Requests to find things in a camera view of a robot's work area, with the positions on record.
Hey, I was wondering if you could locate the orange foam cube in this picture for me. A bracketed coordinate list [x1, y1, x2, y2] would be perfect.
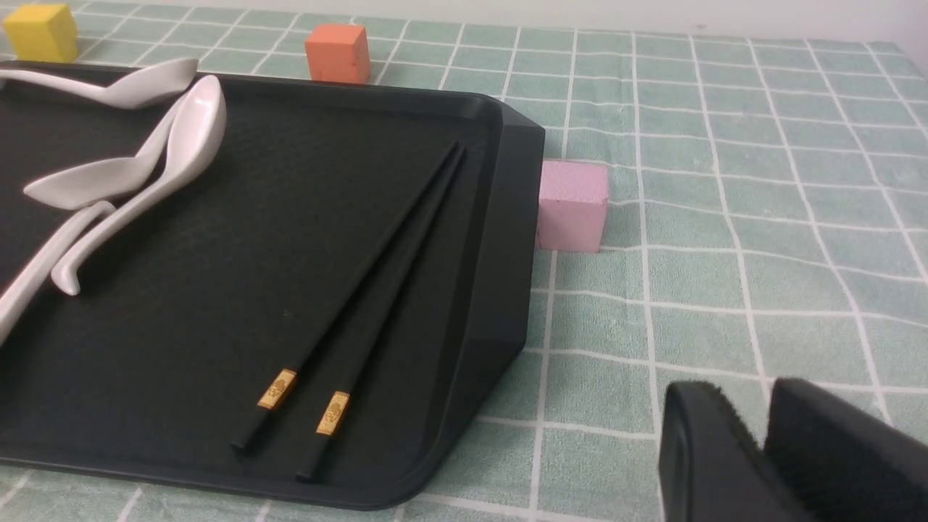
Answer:
[304, 24, 371, 85]

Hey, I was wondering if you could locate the black plastic tray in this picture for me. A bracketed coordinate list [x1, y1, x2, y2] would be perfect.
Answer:
[1, 74, 546, 510]

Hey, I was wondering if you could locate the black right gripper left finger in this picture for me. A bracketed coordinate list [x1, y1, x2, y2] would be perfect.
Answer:
[658, 382, 816, 521]

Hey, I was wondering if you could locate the black chopstick gold band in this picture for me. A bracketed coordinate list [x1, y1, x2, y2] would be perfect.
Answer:
[230, 140, 460, 453]
[294, 140, 466, 482]

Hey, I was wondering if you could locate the pink foam cube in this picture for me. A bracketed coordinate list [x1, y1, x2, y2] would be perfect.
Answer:
[536, 159, 610, 252]

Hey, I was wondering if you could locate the green checkered tablecloth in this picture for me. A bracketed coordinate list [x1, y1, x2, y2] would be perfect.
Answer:
[2, 1, 927, 521]

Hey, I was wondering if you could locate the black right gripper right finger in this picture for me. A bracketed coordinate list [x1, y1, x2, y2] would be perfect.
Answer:
[763, 378, 927, 521]

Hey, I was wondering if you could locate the yellow foam cube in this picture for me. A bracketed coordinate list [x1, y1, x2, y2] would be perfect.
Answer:
[2, 4, 80, 63]

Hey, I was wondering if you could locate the white ceramic spoon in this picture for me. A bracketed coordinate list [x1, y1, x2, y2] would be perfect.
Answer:
[1, 57, 199, 109]
[50, 74, 228, 295]
[23, 94, 187, 210]
[1, 201, 116, 344]

